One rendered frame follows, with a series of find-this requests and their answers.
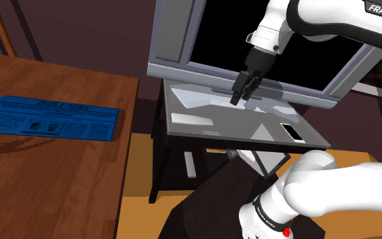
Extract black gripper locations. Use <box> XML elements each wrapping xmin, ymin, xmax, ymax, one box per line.
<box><xmin>229</xmin><ymin>47</ymin><xmax>276</xmax><ymax>107</ymax></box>

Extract grey flat screen television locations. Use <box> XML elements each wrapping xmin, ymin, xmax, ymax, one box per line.
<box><xmin>146</xmin><ymin>0</ymin><xmax>382</xmax><ymax>111</ymax></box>

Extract white phone with black screen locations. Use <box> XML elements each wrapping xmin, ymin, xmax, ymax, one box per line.
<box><xmin>279</xmin><ymin>122</ymin><xmax>307</xmax><ymax>144</ymax></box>

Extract white remote control bar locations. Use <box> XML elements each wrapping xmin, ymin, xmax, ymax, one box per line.
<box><xmin>183</xmin><ymin>151</ymin><xmax>197</xmax><ymax>179</ymax></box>

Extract white framed wall picture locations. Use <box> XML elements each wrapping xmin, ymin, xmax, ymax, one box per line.
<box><xmin>350</xmin><ymin>52</ymin><xmax>382</xmax><ymax>98</ymax></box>

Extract dark robot stand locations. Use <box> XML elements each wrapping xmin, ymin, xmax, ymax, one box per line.
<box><xmin>158</xmin><ymin>158</ymin><xmax>318</xmax><ymax>239</ymax></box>

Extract flat white remote control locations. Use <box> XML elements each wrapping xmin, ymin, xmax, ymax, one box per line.
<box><xmin>171</xmin><ymin>112</ymin><xmax>215</xmax><ymax>127</ymax></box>

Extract brown wooden table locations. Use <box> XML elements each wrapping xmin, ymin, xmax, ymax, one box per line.
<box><xmin>0</xmin><ymin>50</ymin><xmax>140</xmax><ymax>239</ymax></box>

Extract blue newspaper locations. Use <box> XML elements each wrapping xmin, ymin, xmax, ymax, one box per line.
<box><xmin>0</xmin><ymin>95</ymin><xmax>121</xmax><ymax>143</ymax></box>

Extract grey top television stand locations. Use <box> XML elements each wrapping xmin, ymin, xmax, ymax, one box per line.
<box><xmin>148</xmin><ymin>78</ymin><xmax>332</xmax><ymax>204</ymax></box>

